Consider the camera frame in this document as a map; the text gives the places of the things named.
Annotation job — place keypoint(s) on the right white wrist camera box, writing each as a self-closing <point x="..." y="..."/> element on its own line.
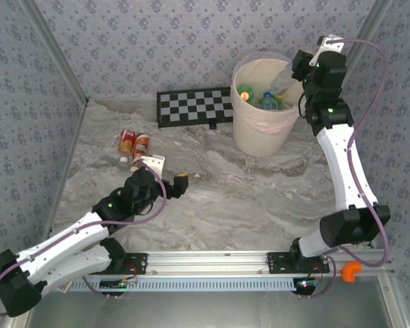
<point x="329" y="42"/>

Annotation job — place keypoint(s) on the orange soda bottle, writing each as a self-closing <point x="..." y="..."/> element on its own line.
<point x="141" y="145"/>

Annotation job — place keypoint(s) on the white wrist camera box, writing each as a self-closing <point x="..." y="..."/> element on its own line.
<point x="329" y="42"/>
<point x="157" y="163"/>

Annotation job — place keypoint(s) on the orange pipe elbow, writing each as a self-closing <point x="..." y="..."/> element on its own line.
<point x="349" y="273"/>

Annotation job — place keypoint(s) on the green plastic bottle orange cap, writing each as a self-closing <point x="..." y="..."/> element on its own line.
<point x="245" y="92"/>

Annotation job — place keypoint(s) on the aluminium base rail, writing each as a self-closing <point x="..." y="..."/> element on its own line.
<point x="208" y="261"/>

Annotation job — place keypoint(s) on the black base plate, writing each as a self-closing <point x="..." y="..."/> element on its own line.
<point x="138" y="263"/>
<point x="276" y="263"/>

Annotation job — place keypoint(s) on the circuit board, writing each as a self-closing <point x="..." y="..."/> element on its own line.
<point x="116" y="283"/>
<point x="307" y="283"/>

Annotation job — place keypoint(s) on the left circuit board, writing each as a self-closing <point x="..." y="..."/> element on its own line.
<point x="116" y="283"/>

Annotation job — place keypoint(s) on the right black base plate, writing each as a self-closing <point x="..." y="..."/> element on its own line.
<point x="276" y="263"/>

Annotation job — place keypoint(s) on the beige plastic bin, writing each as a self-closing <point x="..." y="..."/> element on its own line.
<point x="259" y="140"/>

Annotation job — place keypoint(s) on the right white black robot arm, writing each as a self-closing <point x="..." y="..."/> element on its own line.
<point x="341" y="160"/>

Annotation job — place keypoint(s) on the right circuit board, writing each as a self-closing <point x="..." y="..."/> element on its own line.
<point x="307" y="283"/>

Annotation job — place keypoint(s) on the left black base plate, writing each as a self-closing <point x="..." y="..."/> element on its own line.
<point x="138" y="263"/>

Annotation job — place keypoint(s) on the black grey checkerboard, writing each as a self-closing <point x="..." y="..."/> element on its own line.
<point x="181" y="109"/>

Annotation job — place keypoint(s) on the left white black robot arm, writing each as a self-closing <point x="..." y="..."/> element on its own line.
<point x="65" y="237"/>

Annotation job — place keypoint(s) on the aluminium frame post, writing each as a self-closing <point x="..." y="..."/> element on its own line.
<point x="357" y="51"/>
<point x="56" y="51"/>

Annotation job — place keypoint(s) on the large clear bottle white cap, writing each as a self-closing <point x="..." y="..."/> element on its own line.
<point x="283" y="82"/>

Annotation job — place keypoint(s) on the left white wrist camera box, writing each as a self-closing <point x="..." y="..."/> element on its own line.
<point x="157" y="163"/>

